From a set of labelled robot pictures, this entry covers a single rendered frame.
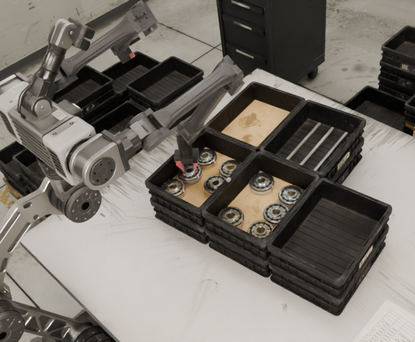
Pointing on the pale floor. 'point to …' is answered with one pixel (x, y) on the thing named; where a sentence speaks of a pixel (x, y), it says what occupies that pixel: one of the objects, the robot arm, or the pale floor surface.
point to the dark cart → (274, 36)
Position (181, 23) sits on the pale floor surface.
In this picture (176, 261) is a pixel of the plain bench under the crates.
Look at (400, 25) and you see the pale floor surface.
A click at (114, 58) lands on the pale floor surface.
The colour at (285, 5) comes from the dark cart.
